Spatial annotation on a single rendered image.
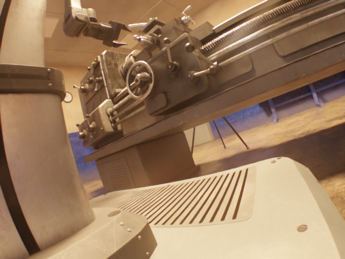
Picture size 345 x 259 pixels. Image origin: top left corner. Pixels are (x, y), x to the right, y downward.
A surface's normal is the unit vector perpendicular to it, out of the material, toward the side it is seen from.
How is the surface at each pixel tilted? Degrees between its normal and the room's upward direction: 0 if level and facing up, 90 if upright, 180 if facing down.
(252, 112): 90
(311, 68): 90
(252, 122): 90
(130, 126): 90
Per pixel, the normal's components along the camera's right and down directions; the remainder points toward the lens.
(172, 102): -0.59, 0.15
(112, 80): 0.74, -0.29
